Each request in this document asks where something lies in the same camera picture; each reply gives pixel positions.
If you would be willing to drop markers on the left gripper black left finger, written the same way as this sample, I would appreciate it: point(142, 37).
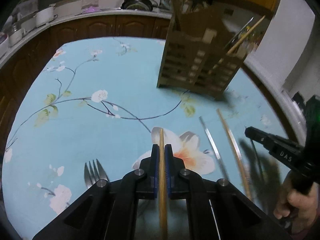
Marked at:
point(107, 210)

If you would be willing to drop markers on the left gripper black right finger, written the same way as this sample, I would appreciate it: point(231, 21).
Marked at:
point(216, 209)

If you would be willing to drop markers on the steel chopstick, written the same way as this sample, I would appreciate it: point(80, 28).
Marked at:
point(214, 148)
point(238, 33)

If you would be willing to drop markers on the person right hand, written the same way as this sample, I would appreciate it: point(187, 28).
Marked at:
point(302, 209)

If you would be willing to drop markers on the floral blue tablecloth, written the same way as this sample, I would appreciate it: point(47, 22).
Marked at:
point(98, 99)

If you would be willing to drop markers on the wooden utensil holder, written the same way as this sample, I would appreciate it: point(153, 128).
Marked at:
point(195, 56)

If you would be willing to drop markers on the wooden lower cabinets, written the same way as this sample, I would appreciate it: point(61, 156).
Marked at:
point(22, 68)

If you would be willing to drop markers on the small white cooker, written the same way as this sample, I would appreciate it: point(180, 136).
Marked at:
point(16, 33)

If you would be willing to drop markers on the purple plastic lid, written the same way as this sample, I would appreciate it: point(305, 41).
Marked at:
point(90, 9)

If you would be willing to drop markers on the white electric pot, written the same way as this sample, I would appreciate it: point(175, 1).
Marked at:
point(44, 16)

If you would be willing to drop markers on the black wok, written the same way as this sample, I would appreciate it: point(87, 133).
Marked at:
point(143, 5)

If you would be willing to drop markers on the hanging dish cloth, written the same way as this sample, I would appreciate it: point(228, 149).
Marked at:
point(89, 3)

